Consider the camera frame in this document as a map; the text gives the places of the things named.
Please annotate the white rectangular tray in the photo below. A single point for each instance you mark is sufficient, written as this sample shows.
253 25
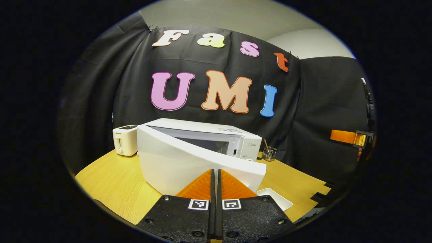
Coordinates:
275 199

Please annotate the wooden stick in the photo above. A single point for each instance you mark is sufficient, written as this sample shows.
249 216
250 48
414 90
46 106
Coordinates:
266 144

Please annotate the black cloth clip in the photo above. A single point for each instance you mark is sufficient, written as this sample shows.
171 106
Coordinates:
293 55
152 27

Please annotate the small glass jar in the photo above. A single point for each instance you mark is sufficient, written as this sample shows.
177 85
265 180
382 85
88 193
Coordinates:
269 154

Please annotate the white toaster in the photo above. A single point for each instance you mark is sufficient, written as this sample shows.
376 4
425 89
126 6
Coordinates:
124 141

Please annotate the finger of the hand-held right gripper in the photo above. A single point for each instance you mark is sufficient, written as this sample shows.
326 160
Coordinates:
342 135

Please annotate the black backdrop cloth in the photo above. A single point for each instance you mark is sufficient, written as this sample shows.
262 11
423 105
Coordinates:
324 101

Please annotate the white microwave oven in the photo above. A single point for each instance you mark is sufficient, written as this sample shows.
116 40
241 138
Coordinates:
168 162

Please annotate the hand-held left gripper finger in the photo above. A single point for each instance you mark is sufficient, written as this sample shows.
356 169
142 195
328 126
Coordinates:
219 216
213 216

